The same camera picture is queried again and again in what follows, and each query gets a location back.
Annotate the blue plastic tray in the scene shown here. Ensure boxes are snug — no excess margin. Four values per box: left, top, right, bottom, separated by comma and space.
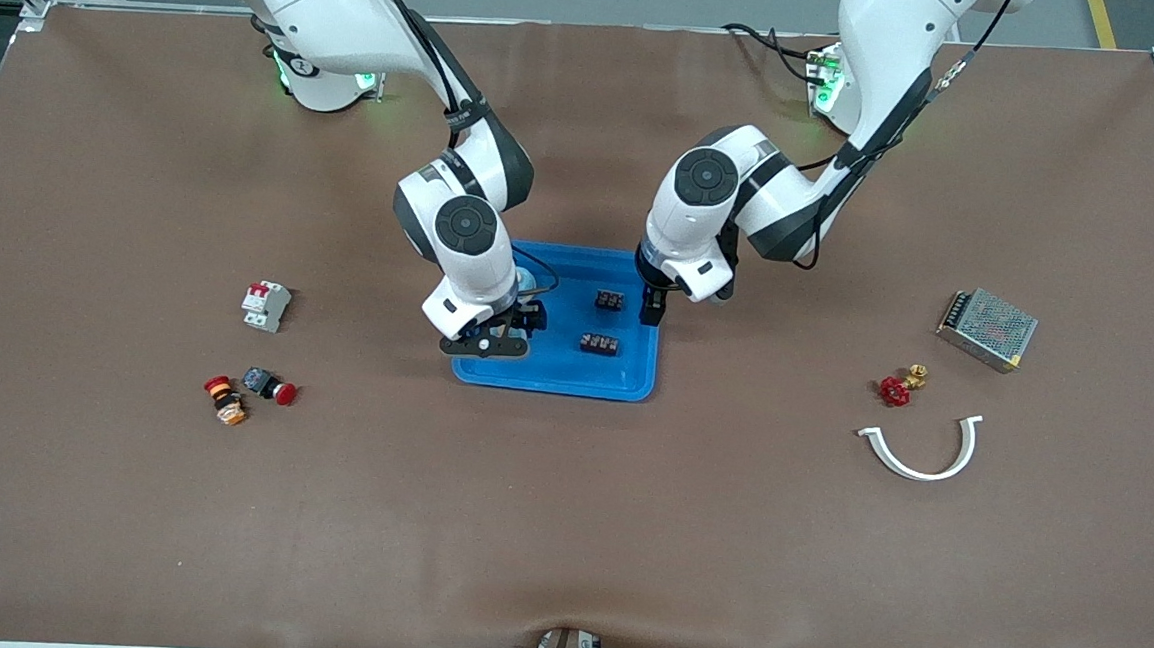
450, 237, 666, 404

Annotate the white red circuit breaker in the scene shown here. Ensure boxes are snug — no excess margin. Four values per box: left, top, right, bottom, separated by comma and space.
240, 280, 293, 334

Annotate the red button black blue body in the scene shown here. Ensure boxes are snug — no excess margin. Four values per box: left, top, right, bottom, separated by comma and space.
239, 366, 300, 408

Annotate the white curved plastic clamp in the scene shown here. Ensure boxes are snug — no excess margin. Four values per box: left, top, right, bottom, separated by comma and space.
854, 408, 985, 486

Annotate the red button orange yellow body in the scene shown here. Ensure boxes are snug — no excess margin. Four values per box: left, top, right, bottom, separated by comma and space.
201, 374, 251, 428

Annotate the metal mesh power supply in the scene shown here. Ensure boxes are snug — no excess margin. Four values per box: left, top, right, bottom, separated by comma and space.
933, 285, 1041, 376

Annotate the red handle brass valve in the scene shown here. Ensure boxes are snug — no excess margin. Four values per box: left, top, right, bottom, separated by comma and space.
879, 362, 930, 410

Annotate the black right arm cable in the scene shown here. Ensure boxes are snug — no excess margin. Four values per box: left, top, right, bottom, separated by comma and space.
337, 0, 580, 299

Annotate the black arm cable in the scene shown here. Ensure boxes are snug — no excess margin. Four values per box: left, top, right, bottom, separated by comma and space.
337, 0, 580, 299
791, 0, 1019, 283

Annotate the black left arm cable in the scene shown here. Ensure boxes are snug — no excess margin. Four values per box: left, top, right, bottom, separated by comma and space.
791, 0, 1019, 283

